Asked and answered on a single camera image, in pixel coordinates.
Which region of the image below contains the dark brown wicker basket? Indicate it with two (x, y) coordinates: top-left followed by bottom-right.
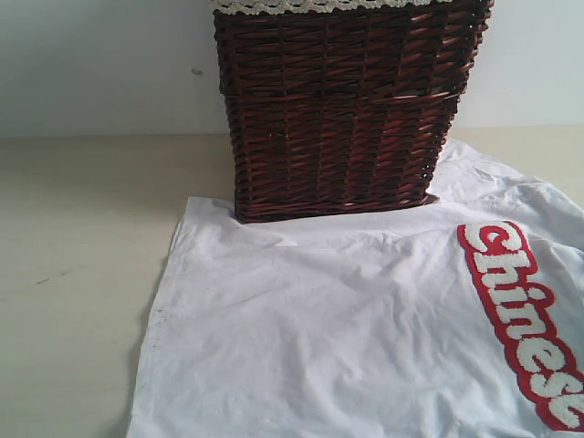
(213, 0), (493, 223)

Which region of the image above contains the white t-shirt red patch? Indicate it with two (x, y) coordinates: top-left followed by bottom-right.
(128, 141), (583, 437)

